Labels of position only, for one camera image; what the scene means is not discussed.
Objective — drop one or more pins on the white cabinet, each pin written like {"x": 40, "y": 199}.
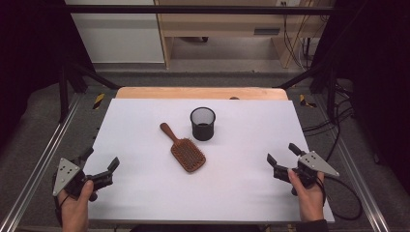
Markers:
{"x": 119, "y": 35}

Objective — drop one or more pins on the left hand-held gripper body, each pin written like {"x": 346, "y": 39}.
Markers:
{"x": 66, "y": 175}

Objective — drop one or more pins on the aluminium floor rail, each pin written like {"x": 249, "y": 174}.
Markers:
{"x": 38, "y": 164}
{"x": 361, "y": 180}

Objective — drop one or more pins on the light wooden desk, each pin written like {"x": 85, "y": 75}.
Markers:
{"x": 225, "y": 24}

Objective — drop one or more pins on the black mesh cup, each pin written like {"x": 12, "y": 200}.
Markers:
{"x": 203, "y": 130}

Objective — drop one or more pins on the black curtain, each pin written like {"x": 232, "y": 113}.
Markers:
{"x": 380, "y": 80}
{"x": 29, "y": 58}

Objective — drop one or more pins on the person's black right sleeve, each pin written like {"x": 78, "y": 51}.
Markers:
{"x": 312, "y": 226}

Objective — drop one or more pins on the brown wooden hairbrush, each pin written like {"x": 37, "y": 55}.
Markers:
{"x": 188, "y": 154}

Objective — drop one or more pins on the white table board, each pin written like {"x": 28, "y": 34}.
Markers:
{"x": 232, "y": 180}

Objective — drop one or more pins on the person's left hand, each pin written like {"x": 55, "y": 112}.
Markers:
{"x": 75, "y": 211}

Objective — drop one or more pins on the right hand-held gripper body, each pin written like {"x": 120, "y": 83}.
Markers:
{"x": 314, "y": 162}

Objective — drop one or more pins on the black frame strut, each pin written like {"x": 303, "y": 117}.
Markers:
{"x": 332, "y": 93}
{"x": 63, "y": 96}

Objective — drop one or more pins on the person's right hand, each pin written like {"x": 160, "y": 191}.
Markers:
{"x": 311, "y": 201}

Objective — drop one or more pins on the yellow black tape piece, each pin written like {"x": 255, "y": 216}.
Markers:
{"x": 98, "y": 101}
{"x": 304, "y": 101}

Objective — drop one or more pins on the light wooden table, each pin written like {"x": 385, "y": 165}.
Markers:
{"x": 193, "y": 93}

